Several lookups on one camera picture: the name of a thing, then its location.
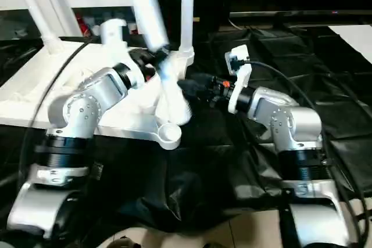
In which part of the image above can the white plastic table top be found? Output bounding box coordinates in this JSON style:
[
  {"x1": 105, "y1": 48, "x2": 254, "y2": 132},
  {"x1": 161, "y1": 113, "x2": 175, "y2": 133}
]
[{"x1": 0, "y1": 37, "x2": 196, "y2": 150}]

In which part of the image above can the red white bottle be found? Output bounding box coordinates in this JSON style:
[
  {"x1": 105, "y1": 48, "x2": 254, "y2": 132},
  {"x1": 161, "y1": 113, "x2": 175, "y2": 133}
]
[{"x1": 80, "y1": 17, "x2": 91, "y2": 37}]

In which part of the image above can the black plastic mat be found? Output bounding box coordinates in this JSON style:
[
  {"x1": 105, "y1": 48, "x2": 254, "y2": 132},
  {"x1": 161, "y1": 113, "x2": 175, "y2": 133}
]
[{"x1": 0, "y1": 23, "x2": 372, "y2": 231}]

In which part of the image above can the white flat board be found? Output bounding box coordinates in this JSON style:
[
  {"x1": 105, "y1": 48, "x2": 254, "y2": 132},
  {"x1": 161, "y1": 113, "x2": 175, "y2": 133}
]
[{"x1": 327, "y1": 24, "x2": 372, "y2": 63}]

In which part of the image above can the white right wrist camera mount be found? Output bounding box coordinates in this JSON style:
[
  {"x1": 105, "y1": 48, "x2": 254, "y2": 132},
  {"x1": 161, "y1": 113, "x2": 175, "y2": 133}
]
[{"x1": 224, "y1": 44, "x2": 252, "y2": 114}]

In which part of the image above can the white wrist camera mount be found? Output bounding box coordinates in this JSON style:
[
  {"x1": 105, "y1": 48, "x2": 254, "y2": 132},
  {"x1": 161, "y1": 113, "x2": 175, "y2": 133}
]
[
  {"x1": 99, "y1": 17, "x2": 146, "y2": 87},
  {"x1": 224, "y1": 44, "x2": 252, "y2": 114}
]

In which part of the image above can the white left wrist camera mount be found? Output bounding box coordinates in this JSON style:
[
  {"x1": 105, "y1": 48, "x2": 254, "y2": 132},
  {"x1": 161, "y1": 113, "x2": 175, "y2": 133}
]
[{"x1": 99, "y1": 17, "x2": 146, "y2": 87}]

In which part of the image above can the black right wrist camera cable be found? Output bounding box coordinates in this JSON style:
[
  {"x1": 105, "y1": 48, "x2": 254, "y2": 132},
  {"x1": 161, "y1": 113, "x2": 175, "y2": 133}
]
[{"x1": 240, "y1": 60, "x2": 367, "y2": 243}]

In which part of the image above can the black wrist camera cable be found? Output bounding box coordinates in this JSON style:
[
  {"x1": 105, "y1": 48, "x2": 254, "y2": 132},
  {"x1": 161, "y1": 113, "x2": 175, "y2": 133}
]
[
  {"x1": 240, "y1": 60, "x2": 367, "y2": 243},
  {"x1": 16, "y1": 37, "x2": 97, "y2": 191}
]

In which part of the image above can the black left wrist camera cable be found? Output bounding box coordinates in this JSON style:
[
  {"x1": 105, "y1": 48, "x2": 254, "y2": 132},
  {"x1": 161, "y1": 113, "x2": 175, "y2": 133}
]
[{"x1": 16, "y1": 37, "x2": 97, "y2": 191}]

